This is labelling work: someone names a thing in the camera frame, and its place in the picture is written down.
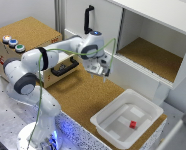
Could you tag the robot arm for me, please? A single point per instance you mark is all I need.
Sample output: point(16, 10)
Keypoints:
point(29, 66)

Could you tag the blue button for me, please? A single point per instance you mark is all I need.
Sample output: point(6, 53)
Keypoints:
point(13, 42)

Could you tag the pink block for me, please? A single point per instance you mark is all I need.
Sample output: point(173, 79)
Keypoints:
point(133, 124)

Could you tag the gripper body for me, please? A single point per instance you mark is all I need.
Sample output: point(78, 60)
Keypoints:
point(98, 67)

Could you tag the green button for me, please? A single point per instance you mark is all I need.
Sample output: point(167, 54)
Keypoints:
point(20, 48)

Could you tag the white cabinet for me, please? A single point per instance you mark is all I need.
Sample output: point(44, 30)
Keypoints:
point(149, 20)

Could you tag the red button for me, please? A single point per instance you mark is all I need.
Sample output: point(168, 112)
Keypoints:
point(6, 39)

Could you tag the white plastic box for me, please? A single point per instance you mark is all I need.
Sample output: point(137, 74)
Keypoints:
point(109, 123)

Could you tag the white sliding door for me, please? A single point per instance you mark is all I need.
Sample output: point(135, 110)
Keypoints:
point(106, 18)

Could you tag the wooden drawer box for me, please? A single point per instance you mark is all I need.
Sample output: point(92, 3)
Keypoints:
point(29, 31)

